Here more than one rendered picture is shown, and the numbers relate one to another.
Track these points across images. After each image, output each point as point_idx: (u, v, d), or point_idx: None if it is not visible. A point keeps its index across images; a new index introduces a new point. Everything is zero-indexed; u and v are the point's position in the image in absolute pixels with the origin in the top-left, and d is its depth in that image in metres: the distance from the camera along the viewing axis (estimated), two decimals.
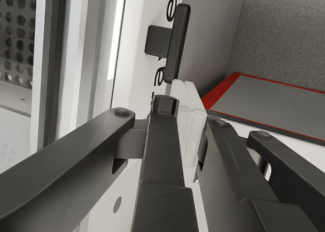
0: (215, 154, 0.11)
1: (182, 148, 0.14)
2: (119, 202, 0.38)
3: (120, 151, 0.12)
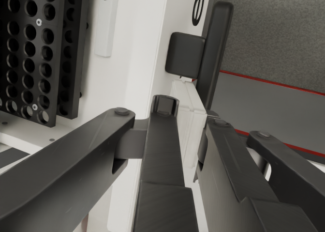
0: (215, 154, 0.11)
1: (182, 148, 0.14)
2: None
3: (120, 151, 0.12)
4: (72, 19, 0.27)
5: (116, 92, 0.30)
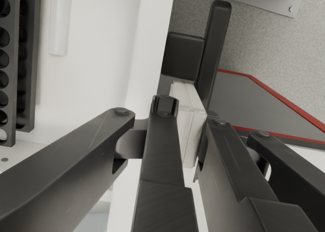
0: (215, 154, 0.11)
1: (182, 148, 0.14)
2: None
3: (120, 151, 0.12)
4: (21, 13, 0.22)
5: (76, 95, 0.27)
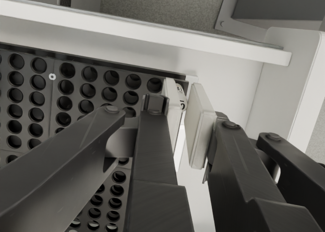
0: (224, 155, 0.11)
1: (173, 146, 0.14)
2: None
3: (110, 149, 0.12)
4: None
5: None
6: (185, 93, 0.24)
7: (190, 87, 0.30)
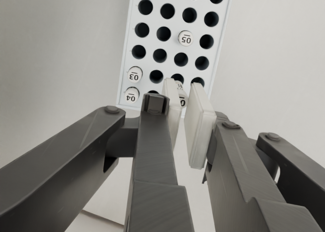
0: (223, 155, 0.11)
1: (173, 146, 0.14)
2: None
3: (110, 149, 0.12)
4: None
5: None
6: None
7: None
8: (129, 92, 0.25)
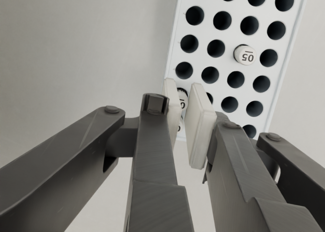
0: (224, 155, 0.11)
1: (173, 146, 0.14)
2: None
3: (110, 149, 0.12)
4: None
5: None
6: None
7: None
8: None
